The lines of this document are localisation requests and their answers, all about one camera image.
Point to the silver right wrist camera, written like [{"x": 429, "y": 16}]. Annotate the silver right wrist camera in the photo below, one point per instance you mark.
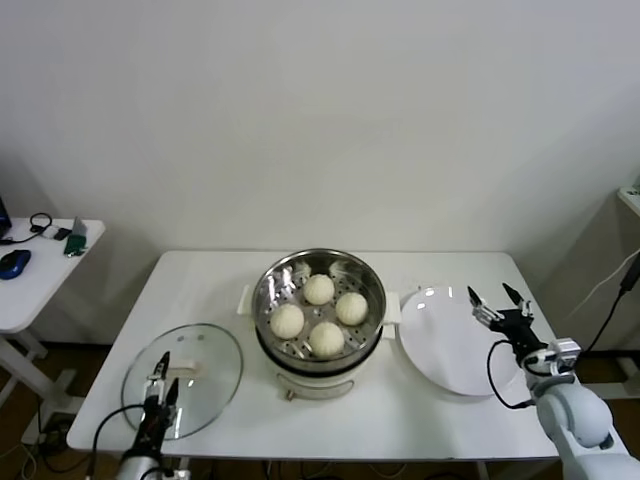
[{"x": 562, "y": 352}]

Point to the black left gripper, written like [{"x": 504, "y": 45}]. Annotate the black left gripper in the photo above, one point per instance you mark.
[{"x": 154, "y": 425}]

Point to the perforated steel steamer basket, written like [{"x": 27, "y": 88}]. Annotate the perforated steel steamer basket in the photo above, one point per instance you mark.
[{"x": 272, "y": 285}]

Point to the white floor stand foot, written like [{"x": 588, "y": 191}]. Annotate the white floor stand foot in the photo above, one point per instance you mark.
[{"x": 627, "y": 390}]

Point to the small white device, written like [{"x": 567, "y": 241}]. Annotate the small white device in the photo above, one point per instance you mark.
[{"x": 48, "y": 232}]

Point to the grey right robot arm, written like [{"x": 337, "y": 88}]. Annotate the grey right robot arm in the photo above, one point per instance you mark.
[{"x": 575, "y": 415}]

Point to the white shelf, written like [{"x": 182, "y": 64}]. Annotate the white shelf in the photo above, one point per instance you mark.
[{"x": 631, "y": 202}]

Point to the large white plate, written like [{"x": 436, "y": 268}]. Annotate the large white plate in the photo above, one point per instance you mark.
[{"x": 440, "y": 340}]

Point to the grey metal bracket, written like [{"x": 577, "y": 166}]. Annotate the grey metal bracket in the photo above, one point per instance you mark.
[{"x": 79, "y": 225}]

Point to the round glass pot lid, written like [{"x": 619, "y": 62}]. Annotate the round glass pot lid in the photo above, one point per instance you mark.
[{"x": 217, "y": 360}]

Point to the small black device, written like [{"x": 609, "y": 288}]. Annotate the small black device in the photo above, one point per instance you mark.
[{"x": 61, "y": 233}]

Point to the blue computer mouse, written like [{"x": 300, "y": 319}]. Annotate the blue computer mouse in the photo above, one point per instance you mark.
[{"x": 14, "y": 262}]

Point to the dark laptop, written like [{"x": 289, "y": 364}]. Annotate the dark laptop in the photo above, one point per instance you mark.
[{"x": 4, "y": 216}]

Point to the green circuit board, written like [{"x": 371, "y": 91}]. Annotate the green circuit board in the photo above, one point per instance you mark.
[{"x": 74, "y": 245}]

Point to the white steamed baozi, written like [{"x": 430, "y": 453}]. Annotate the white steamed baozi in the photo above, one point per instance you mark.
[
  {"x": 351, "y": 308},
  {"x": 326, "y": 339},
  {"x": 318, "y": 289},
  {"x": 287, "y": 321}
]

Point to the white side table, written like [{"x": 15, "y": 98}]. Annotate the white side table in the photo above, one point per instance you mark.
[{"x": 45, "y": 285}]

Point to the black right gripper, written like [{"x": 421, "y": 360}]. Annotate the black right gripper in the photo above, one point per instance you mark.
[{"x": 515, "y": 327}]

